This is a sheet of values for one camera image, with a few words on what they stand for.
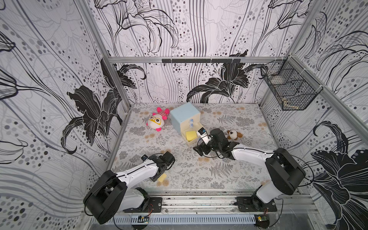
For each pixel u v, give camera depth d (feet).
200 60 2.96
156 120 3.31
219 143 2.21
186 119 3.00
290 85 2.90
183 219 2.51
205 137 2.45
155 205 2.40
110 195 1.36
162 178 2.66
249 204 2.35
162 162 2.08
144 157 2.51
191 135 3.16
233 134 3.23
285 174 1.45
